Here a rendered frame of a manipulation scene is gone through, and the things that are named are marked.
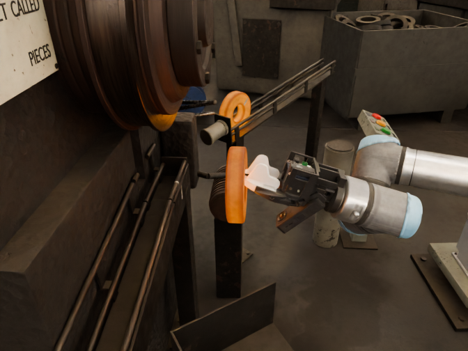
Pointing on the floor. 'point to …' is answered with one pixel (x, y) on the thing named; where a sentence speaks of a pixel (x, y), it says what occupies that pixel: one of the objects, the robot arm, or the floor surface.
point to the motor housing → (225, 244)
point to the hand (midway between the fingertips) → (238, 176)
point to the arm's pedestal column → (442, 291)
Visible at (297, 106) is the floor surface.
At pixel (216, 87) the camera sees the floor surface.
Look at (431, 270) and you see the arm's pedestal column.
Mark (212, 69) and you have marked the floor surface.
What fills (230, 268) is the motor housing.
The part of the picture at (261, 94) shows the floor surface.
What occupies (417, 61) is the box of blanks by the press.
